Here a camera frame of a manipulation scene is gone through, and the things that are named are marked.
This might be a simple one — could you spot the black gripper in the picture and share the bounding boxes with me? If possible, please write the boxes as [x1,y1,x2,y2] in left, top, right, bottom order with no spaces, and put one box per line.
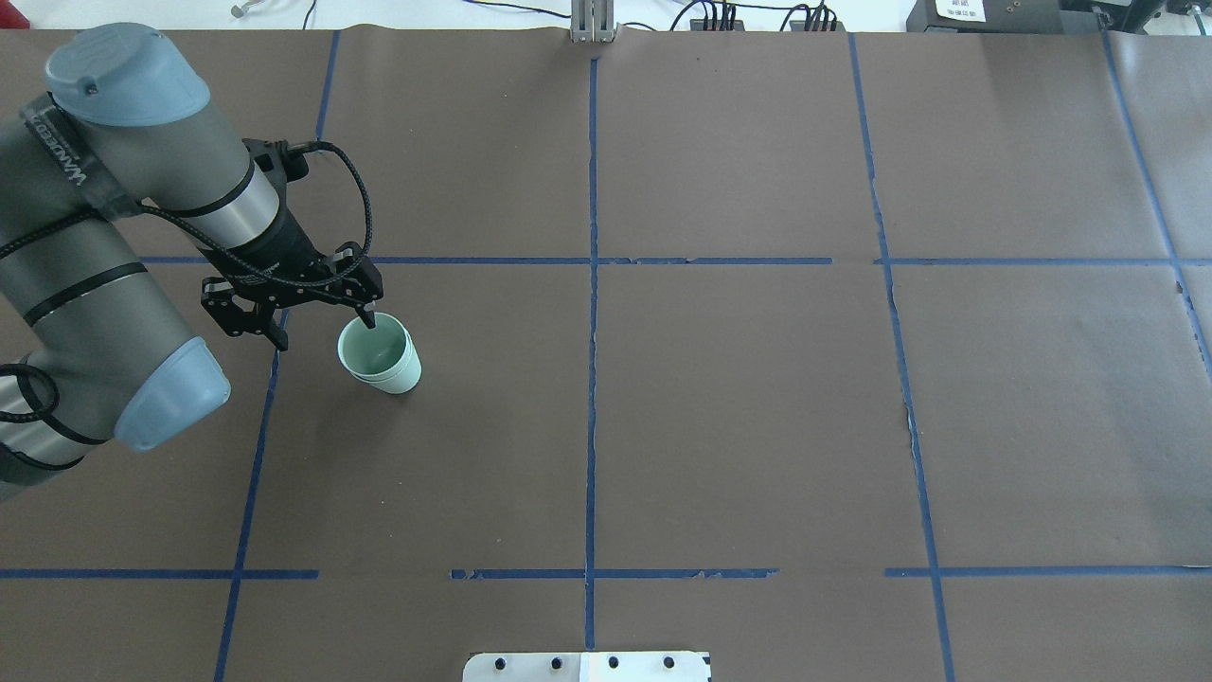
[225,211,384,329]

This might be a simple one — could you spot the mint green cup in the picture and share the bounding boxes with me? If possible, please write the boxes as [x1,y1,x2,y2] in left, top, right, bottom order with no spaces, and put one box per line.
[354,363,421,394]
[336,313,421,376]

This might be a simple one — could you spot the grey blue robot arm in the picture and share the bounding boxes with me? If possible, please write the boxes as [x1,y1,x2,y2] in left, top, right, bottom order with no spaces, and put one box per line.
[1,23,383,499]

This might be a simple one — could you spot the brown paper table cover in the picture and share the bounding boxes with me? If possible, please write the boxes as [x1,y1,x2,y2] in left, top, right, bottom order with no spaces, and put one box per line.
[2,27,1210,681]

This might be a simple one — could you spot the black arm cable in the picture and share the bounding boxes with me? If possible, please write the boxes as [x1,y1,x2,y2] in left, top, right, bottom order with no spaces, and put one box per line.
[0,141,375,290]

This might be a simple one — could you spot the aluminium frame post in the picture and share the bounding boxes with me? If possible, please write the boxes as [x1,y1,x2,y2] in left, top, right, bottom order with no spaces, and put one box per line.
[570,0,618,45]

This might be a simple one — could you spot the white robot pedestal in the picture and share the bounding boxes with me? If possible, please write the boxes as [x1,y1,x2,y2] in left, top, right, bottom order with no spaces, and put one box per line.
[462,651,713,681]

